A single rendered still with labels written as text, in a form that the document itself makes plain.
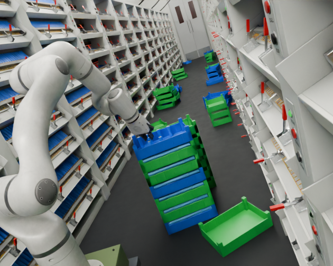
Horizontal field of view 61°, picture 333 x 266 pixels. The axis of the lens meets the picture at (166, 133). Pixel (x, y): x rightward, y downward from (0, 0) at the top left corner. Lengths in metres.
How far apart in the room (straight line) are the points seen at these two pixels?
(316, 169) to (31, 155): 0.70
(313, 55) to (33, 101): 0.76
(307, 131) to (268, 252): 1.03
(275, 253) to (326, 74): 1.08
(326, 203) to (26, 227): 0.77
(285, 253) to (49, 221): 0.96
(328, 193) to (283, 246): 0.96
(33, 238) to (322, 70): 0.81
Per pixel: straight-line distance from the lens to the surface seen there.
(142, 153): 1.42
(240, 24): 1.09
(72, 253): 0.96
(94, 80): 1.18
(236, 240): 1.43
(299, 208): 0.81
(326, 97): 0.36
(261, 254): 1.41
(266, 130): 1.18
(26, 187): 0.81
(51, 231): 0.91
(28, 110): 0.93
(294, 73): 0.40
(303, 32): 0.40
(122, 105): 1.30
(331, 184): 0.48
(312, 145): 0.44
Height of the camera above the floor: 0.99
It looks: 18 degrees down
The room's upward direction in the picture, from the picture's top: 20 degrees counter-clockwise
